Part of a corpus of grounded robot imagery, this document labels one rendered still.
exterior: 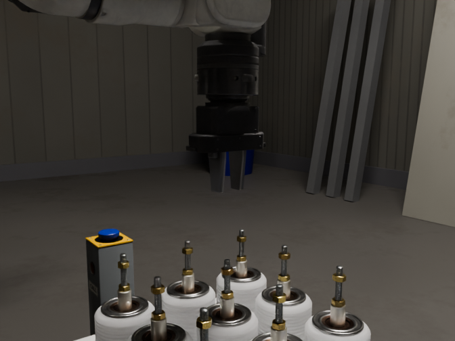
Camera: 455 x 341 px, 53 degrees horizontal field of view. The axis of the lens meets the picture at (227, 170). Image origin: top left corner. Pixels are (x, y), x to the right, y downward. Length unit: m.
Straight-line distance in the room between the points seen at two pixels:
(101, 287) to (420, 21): 2.71
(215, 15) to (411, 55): 2.70
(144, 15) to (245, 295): 0.52
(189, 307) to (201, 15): 0.46
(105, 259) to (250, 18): 0.52
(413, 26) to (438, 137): 1.02
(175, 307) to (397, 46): 2.74
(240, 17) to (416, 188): 1.96
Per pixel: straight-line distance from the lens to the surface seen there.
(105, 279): 0.91
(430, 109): 2.49
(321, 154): 2.93
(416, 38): 3.23
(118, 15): 0.56
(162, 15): 0.59
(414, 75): 3.21
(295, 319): 0.78
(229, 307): 0.73
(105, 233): 0.91
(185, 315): 0.80
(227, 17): 0.60
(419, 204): 2.46
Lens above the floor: 0.58
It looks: 9 degrees down
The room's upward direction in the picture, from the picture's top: straight up
